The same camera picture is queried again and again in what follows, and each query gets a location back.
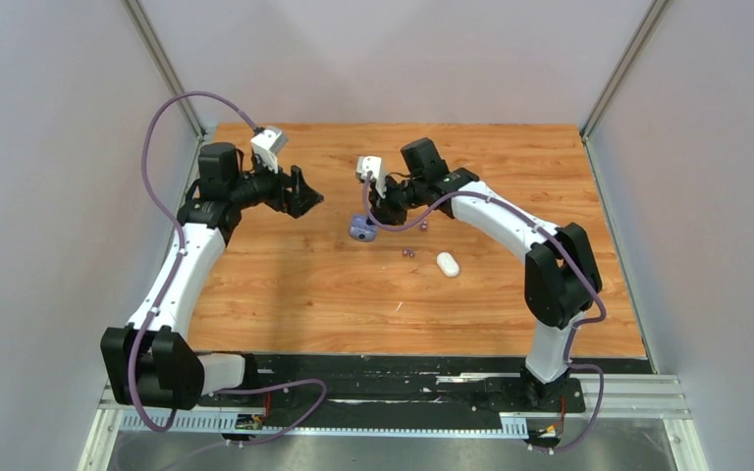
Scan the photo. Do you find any aluminium frame rail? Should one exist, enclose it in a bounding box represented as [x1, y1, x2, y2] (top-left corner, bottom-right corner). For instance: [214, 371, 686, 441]
[79, 375, 708, 470]

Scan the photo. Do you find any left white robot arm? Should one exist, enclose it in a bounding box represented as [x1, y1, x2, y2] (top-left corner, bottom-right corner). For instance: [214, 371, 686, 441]
[100, 142, 324, 410]

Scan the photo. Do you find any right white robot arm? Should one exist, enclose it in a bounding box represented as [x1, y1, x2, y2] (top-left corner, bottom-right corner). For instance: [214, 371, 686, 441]
[355, 137, 607, 410]

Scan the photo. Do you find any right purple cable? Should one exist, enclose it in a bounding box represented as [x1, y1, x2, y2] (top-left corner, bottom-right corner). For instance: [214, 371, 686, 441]
[360, 177, 609, 453]

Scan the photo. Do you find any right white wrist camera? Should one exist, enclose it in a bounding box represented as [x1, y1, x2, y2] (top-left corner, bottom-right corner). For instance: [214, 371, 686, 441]
[354, 155, 387, 198]

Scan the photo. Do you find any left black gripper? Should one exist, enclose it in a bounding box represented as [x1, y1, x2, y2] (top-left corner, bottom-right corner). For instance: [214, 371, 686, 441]
[228, 152, 322, 218]

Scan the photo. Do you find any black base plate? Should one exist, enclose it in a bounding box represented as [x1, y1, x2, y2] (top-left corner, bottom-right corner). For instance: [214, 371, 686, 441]
[197, 353, 586, 432]

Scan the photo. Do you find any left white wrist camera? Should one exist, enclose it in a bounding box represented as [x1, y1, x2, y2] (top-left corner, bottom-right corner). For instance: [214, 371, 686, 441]
[250, 126, 289, 174]

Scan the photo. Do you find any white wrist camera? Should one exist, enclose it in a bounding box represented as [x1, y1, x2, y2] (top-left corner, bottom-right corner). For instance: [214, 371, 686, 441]
[354, 155, 387, 198]
[250, 126, 289, 174]

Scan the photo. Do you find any white earbud charging case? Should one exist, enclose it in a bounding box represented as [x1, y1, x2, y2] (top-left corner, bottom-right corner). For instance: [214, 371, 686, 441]
[435, 252, 460, 278]

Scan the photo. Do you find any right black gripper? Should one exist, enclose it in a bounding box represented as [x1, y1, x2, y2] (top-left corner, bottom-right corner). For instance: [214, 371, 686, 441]
[367, 174, 425, 228]

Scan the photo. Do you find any purple earbud charging case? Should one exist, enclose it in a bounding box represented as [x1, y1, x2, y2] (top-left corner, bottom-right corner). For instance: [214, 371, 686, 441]
[348, 214, 378, 243]

